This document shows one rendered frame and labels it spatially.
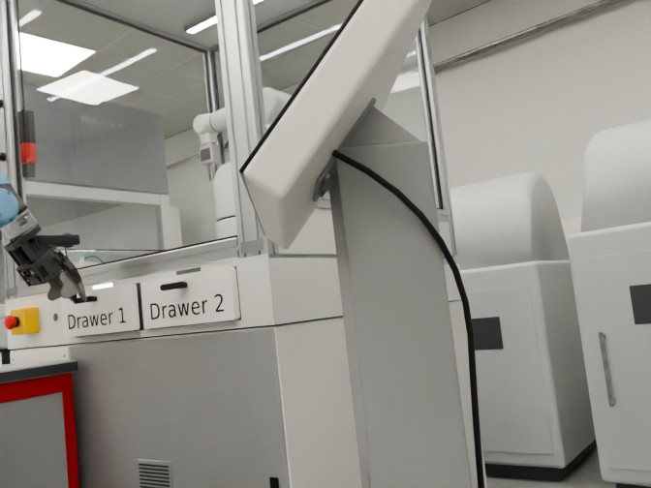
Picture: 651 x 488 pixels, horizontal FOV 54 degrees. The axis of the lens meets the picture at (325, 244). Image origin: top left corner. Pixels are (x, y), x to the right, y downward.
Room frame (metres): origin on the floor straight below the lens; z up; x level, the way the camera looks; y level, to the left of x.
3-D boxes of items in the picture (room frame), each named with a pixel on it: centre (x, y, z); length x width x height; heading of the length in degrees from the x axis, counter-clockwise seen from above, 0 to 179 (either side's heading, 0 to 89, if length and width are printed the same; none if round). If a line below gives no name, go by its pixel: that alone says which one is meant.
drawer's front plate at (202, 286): (1.41, 0.32, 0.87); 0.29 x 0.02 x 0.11; 55
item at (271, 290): (1.96, 0.26, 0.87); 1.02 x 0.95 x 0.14; 55
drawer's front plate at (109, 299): (1.58, 0.58, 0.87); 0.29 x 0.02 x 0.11; 55
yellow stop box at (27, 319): (1.76, 0.85, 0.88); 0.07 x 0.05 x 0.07; 55
